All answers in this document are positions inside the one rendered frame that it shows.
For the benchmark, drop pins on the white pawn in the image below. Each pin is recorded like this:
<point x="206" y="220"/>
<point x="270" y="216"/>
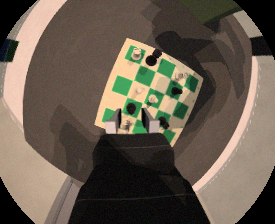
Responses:
<point x="138" y="90"/>
<point x="152" y="99"/>

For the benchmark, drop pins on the black chess king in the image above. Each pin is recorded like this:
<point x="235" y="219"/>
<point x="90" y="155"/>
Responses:
<point x="151" y="61"/>

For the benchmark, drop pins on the white rook chess piece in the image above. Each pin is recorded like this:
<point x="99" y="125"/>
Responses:
<point x="136" y="56"/>

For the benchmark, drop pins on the green and cream chessboard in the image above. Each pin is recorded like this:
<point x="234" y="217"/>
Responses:
<point x="155" y="80"/>

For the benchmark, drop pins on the black rook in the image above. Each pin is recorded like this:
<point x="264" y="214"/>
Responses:
<point x="163" y="122"/>

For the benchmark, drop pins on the black bishop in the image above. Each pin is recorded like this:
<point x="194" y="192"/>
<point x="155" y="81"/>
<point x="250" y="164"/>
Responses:
<point x="131" y="108"/>

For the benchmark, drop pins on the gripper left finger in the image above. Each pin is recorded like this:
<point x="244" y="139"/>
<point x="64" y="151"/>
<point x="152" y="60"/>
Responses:
<point x="112" y="125"/>

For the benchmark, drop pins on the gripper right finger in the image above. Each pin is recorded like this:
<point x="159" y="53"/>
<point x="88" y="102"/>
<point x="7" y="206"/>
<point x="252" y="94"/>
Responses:
<point x="151" y="124"/>

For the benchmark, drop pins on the black pawn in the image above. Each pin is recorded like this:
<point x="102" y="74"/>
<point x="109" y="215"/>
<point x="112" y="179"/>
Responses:
<point x="175" y="90"/>

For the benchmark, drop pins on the white bishop chess piece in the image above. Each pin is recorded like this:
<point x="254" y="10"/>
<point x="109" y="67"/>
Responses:
<point x="179" y="76"/>

